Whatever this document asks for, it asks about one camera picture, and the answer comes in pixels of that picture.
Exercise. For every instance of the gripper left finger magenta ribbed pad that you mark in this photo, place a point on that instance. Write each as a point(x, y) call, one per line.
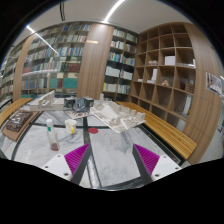
point(70, 166)

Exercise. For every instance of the wooden bench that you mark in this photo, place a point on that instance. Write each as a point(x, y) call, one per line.
point(180, 142)
point(12, 108)

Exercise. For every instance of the dark relief model board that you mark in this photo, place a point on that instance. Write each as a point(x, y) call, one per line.
point(18, 123)

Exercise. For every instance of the bookshelf with books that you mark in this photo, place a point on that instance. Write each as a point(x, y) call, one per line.
point(54, 60)
point(120, 65)

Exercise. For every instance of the wooden cubby shelf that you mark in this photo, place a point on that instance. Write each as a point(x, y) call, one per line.
point(166, 90)

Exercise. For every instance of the clear plastic bottle, white cap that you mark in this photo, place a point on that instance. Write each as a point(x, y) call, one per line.
point(52, 135)

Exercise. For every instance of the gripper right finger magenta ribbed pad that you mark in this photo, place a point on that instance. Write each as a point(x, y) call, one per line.
point(151, 166)

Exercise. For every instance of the white box on shelf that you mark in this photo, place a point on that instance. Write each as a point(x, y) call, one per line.
point(170, 60)

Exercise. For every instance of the wooden bench left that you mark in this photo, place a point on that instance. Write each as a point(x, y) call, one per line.
point(12, 108)

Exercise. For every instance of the poster on wall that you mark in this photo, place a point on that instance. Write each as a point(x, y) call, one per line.
point(213, 84)

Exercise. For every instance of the wooden bench right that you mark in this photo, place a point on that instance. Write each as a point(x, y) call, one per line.
point(180, 142)

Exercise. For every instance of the bookshelf with books centre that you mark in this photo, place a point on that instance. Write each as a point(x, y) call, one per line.
point(120, 65)

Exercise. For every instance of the red round sticker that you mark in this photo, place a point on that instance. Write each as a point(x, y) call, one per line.
point(93, 130)

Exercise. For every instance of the white building model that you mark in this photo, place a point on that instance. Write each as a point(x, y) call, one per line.
point(47, 102)

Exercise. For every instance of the bookshelf with books left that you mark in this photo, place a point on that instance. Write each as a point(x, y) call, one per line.
point(54, 60)

